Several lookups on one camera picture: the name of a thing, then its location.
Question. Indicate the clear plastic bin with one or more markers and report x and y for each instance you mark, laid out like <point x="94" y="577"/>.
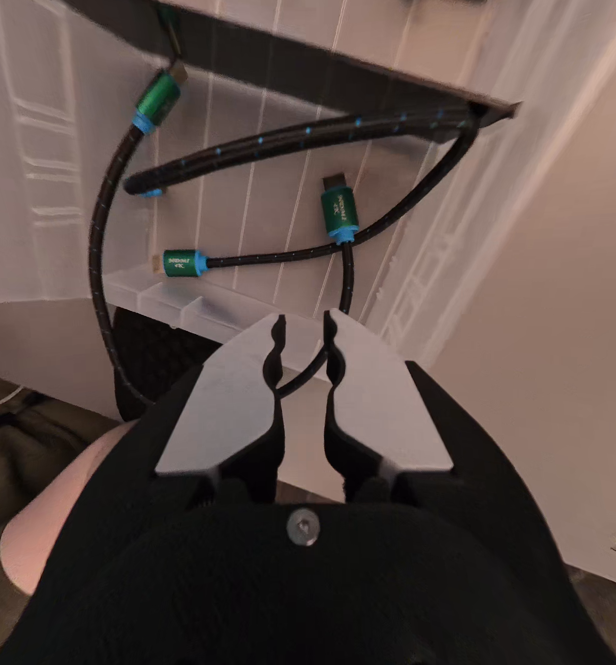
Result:
<point x="287" y="218"/>

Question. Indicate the black padded armrest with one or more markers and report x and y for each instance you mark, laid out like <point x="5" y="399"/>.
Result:
<point x="173" y="353"/>

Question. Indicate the olive green clothing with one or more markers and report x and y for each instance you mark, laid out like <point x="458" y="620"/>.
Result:
<point x="27" y="457"/>

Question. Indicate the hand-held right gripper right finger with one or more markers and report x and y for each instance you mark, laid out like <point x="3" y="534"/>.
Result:
<point x="385" y="415"/>

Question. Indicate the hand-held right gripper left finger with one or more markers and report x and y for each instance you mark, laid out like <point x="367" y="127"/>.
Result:
<point x="224" y="415"/>

